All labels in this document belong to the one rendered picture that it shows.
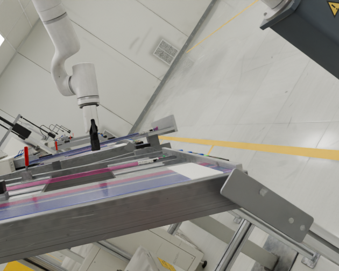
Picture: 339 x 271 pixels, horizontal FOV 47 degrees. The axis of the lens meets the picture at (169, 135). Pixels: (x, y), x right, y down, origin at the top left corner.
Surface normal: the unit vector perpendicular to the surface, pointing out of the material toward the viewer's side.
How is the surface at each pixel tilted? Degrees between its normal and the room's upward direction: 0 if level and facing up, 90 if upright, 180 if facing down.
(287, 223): 90
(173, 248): 90
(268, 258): 90
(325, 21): 90
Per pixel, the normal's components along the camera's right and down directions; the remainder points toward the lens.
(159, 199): 0.22, 0.01
